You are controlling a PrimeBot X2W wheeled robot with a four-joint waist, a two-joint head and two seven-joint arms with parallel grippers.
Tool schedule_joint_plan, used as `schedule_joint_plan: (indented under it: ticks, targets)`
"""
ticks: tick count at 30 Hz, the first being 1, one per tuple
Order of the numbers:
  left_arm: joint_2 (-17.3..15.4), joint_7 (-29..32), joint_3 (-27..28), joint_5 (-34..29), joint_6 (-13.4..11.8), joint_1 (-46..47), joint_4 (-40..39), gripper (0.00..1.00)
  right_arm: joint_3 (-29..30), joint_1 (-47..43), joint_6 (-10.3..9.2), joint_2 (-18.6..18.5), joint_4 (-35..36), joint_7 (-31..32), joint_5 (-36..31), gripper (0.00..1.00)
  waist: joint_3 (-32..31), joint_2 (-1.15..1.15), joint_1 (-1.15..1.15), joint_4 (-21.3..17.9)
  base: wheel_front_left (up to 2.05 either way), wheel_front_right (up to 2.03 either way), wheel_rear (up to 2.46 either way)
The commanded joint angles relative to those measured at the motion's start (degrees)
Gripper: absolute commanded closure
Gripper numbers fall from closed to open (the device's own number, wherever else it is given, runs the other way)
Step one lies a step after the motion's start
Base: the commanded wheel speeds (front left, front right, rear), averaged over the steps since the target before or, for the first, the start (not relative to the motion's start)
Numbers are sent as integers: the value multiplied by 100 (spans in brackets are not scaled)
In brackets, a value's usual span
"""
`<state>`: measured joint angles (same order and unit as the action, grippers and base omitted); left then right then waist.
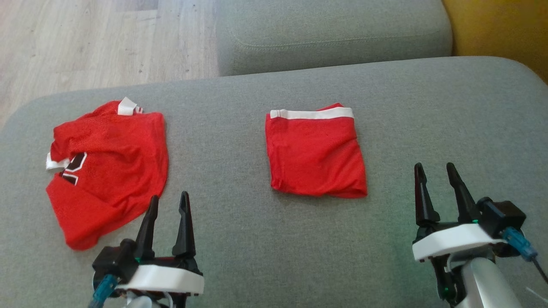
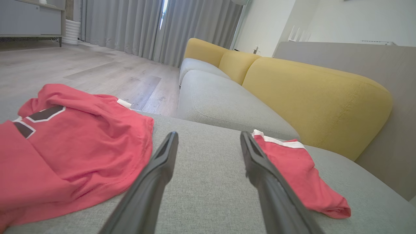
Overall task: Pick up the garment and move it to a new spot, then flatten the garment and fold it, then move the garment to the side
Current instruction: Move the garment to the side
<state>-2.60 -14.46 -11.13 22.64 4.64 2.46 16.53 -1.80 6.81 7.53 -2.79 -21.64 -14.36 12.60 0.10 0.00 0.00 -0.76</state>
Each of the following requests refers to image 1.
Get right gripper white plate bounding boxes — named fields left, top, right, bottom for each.
left=412, top=162, right=506, bottom=306

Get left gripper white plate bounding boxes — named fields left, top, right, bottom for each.
left=116, top=191, right=205, bottom=308

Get red basketball jersey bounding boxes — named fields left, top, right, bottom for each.
left=46, top=97, right=169, bottom=251

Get red shorts with white trim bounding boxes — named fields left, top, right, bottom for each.
left=265, top=103, right=368, bottom=199

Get large grey sofa seat cushion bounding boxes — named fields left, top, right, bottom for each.
left=0, top=56, right=548, bottom=308

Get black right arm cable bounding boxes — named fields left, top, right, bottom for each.
left=502, top=227, right=548, bottom=284

